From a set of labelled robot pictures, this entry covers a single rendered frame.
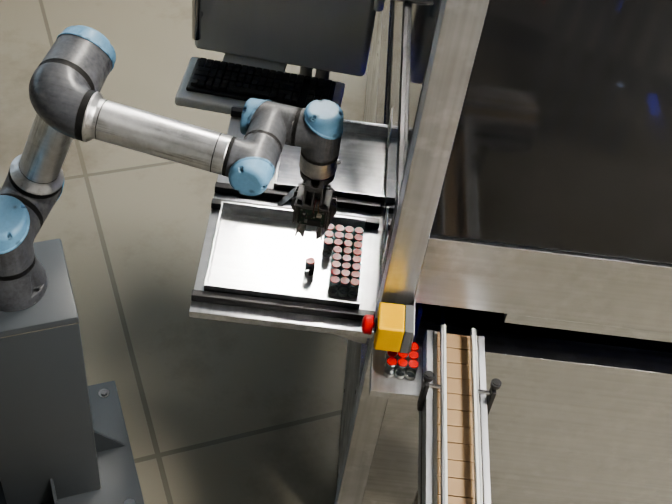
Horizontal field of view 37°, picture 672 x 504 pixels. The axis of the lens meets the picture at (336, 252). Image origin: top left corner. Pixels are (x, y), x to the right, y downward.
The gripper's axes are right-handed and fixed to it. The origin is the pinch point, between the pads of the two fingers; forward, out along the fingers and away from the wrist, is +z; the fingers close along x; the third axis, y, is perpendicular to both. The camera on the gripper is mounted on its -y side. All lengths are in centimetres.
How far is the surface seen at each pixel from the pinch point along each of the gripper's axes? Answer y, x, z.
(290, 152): -38.6, -10.5, 13.9
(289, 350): -43, -5, 102
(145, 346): -35, -50, 102
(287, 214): -15.1, -7.1, 12.0
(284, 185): -23.4, -9.4, 10.9
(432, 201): 14.6, 22.7, -28.7
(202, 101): -61, -38, 22
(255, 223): -12.2, -14.1, 13.9
